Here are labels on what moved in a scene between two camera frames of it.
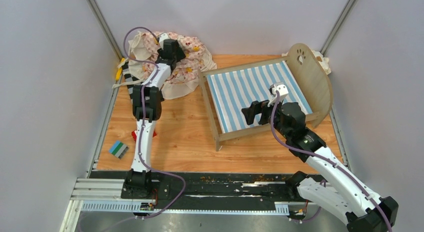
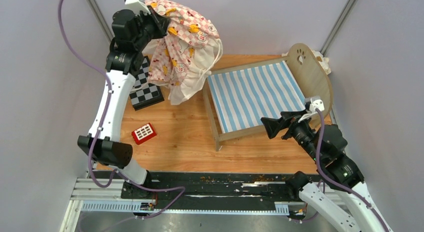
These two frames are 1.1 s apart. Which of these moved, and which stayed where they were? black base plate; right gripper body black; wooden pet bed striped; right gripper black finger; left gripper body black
Moved: left gripper body black; right gripper body black; right gripper black finger
Stayed: wooden pet bed striped; black base plate
